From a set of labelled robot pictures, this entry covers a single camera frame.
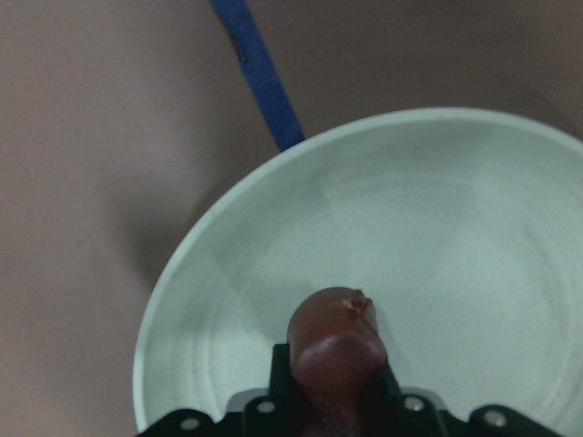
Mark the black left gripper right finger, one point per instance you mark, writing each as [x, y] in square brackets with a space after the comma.
[384, 385]

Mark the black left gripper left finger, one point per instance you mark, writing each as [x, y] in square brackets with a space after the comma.
[282, 385]

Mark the brown bun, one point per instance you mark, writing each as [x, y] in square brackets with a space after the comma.
[335, 353]

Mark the light green plate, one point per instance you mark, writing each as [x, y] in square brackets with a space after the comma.
[463, 226]

